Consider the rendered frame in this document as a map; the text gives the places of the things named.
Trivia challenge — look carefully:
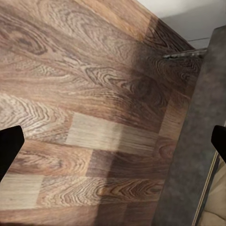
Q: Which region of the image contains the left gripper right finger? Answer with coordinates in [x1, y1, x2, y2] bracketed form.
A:
[211, 125, 226, 163]

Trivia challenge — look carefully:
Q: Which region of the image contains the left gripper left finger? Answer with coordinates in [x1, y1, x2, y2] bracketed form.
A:
[0, 125, 24, 182]

